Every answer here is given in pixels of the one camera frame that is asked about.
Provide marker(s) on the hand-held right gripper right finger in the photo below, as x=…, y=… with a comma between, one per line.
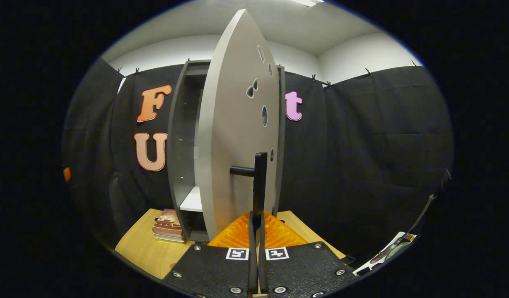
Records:
x=263, y=269

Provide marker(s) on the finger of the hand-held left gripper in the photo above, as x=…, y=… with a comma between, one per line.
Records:
x=66, y=174

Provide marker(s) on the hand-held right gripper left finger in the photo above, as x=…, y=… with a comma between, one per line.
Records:
x=252, y=265

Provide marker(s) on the dark grey cabinet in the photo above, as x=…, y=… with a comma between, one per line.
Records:
x=184, y=124

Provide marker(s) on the stack of books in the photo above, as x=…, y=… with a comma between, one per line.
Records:
x=168, y=223

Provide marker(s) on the printed paper sheets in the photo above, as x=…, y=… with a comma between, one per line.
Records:
x=382, y=256

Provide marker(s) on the black backdrop cloth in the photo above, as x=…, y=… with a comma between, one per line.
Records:
x=362, y=145

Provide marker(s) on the black metal stand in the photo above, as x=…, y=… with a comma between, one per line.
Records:
x=422, y=215

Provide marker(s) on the row of backdrop clips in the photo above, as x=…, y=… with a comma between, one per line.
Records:
x=313, y=77

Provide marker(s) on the ceiling light panel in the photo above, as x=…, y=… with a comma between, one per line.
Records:
x=308, y=2

